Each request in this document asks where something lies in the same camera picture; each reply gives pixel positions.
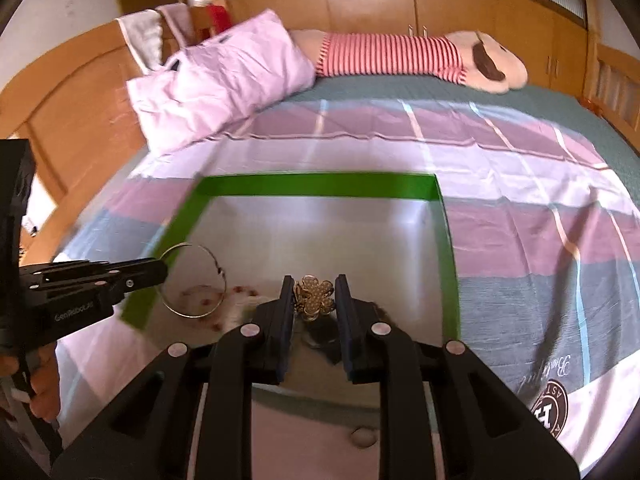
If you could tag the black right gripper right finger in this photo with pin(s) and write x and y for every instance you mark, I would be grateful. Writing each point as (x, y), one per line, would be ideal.
(409, 378)

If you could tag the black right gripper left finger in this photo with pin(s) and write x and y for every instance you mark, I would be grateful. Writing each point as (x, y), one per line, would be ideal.
(256, 351)

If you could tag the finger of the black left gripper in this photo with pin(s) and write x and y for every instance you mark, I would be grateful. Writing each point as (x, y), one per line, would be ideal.
(132, 275)

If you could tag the gold flower brooch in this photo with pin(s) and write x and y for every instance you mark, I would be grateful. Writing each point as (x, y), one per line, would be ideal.
(313, 298)

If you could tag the person left hand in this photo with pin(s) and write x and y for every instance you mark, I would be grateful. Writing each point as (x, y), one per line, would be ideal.
(46, 403)

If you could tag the black wristwatch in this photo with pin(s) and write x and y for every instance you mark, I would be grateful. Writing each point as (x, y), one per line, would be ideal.
(325, 334)

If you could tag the green cardboard box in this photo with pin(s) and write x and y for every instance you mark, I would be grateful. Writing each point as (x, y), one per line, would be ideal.
(388, 233)

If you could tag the wooden headboard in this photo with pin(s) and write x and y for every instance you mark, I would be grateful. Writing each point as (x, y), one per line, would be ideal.
(72, 106)

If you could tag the pink pillow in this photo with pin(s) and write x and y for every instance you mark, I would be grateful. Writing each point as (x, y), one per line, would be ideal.
(220, 81)

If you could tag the plaid bed sheet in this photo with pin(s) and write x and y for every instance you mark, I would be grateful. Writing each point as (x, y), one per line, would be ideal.
(541, 199)

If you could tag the white cloth on headboard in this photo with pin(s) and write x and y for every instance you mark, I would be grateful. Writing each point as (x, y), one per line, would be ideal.
(143, 33)

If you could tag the striped plush toy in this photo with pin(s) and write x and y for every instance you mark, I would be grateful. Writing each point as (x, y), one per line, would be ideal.
(471, 59)

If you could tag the wooden footboard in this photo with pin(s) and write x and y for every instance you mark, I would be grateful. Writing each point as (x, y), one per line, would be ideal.
(611, 85)

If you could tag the wooden wall cabinets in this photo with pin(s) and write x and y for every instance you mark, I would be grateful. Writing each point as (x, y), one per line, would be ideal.
(552, 45)

